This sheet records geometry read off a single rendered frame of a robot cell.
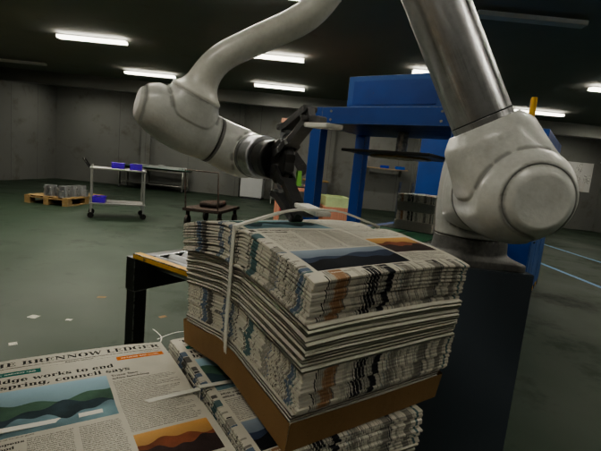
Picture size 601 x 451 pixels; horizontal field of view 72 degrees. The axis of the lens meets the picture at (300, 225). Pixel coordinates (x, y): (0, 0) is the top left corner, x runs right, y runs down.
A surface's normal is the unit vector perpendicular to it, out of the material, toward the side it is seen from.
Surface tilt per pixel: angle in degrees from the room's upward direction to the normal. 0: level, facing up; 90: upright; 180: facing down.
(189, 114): 96
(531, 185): 98
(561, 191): 98
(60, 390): 1
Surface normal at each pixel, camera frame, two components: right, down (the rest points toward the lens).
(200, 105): 0.54, 0.32
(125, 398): 0.11, -0.98
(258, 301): -0.82, 0.00
